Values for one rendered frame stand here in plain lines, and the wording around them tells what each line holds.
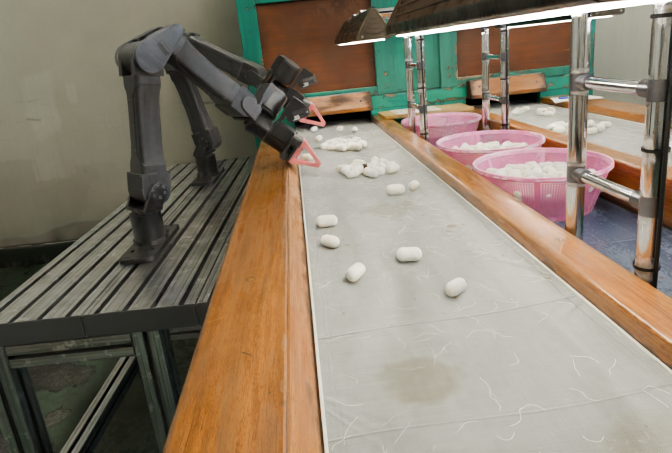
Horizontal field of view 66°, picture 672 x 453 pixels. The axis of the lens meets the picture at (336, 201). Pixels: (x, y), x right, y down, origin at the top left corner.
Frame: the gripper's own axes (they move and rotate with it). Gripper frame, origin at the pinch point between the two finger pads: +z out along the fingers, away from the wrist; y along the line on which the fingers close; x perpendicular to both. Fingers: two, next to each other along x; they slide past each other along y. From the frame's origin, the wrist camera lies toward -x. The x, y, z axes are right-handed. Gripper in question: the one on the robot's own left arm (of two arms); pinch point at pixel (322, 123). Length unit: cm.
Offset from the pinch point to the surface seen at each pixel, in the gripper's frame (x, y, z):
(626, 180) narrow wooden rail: -29, -67, 46
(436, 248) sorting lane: -1, -91, 12
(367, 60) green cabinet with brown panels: -26, 44, 6
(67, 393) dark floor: 124, -1, -20
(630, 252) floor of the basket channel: -17, -87, 41
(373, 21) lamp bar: -28.2, -35.5, -7.9
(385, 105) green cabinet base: -16, 42, 22
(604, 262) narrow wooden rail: -13, -107, 22
